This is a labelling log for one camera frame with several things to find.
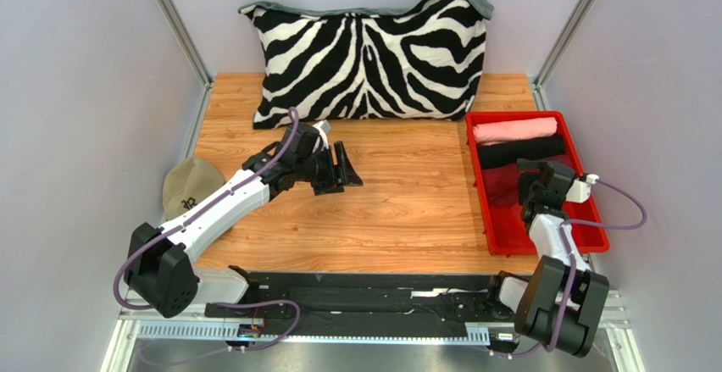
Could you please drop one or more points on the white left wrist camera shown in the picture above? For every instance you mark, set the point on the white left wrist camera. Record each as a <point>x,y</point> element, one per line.
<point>323,128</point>

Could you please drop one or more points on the aluminium corner post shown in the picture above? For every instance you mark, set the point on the aluminium corner post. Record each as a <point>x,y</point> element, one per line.
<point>565,37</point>
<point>177,25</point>

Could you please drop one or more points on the red plastic tray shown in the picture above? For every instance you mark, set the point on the red plastic tray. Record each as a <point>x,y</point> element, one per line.
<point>505,231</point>

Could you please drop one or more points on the dark red t shirt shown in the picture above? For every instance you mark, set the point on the dark red t shirt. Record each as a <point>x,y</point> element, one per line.
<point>502,185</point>

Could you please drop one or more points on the left aluminium corner post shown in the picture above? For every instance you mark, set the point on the left aluminium corner post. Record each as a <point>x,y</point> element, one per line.
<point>177,25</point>

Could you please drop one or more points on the beige baseball cap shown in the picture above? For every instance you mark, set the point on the beige baseball cap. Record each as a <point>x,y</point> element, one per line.
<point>189,183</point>

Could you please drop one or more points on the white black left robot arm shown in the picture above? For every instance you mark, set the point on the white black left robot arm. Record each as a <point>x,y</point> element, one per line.
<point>160,268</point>

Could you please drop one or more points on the rolled pink t shirt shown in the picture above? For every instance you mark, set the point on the rolled pink t shirt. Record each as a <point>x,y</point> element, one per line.
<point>514,130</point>

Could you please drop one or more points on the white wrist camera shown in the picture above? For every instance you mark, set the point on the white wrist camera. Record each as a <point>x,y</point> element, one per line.
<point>323,128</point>
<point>580,189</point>

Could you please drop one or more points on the rolled black t shirt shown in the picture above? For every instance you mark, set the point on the rolled black t shirt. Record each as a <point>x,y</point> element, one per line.
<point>504,153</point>

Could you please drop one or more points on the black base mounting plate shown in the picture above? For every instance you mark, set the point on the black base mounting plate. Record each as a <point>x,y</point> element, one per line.
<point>369,305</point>

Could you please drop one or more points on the right aluminium corner post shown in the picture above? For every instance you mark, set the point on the right aluminium corner post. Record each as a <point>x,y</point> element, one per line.
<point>565,37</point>

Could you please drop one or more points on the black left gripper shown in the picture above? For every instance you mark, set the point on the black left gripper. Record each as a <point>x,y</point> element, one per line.
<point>338,175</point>

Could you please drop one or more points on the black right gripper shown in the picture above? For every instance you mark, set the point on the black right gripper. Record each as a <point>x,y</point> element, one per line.
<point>530,191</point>

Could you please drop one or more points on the zebra print pillow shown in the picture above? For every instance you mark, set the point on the zebra print pillow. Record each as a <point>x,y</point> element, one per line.
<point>423,62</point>

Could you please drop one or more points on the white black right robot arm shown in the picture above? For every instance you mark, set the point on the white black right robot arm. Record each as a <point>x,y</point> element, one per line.
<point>560,305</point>

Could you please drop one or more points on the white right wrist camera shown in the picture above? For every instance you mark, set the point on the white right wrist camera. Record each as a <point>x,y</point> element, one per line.
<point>580,189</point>

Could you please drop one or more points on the aluminium frame rail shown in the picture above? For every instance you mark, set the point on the aluminium frame rail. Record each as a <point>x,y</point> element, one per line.
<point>193,324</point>

